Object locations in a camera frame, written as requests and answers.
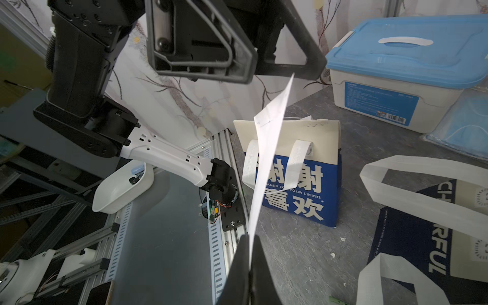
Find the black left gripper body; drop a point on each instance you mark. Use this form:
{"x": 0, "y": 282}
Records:
{"x": 172, "y": 11}

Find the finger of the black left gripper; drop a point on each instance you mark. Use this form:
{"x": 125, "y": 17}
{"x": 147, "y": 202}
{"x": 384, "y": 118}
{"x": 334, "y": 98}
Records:
{"x": 284, "y": 45}
{"x": 198, "y": 40}

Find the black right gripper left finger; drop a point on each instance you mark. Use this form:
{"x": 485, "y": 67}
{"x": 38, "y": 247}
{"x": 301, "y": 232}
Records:
{"x": 236, "y": 289}

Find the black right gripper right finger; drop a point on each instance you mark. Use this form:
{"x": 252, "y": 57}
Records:
{"x": 262, "y": 288}

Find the white receipt bag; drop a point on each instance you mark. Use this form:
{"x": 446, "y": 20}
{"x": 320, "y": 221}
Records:
{"x": 268, "y": 125}

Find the navy paper bag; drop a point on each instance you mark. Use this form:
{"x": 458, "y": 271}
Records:
{"x": 305, "y": 178}
{"x": 433, "y": 241}

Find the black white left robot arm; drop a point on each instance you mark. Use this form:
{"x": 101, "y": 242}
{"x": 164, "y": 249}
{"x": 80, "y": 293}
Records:
{"x": 81, "y": 57}

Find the blue lidded storage box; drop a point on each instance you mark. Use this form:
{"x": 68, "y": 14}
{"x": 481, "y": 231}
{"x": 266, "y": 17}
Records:
{"x": 408, "y": 71}

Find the clear blue plastic pouch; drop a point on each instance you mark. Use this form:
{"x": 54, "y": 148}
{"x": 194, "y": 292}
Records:
{"x": 464, "y": 127}

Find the white slotted cable duct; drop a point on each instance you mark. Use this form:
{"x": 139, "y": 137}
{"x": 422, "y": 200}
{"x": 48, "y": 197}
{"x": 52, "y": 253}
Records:
{"x": 217, "y": 260}

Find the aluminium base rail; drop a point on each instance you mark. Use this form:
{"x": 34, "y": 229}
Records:
{"x": 224, "y": 199}

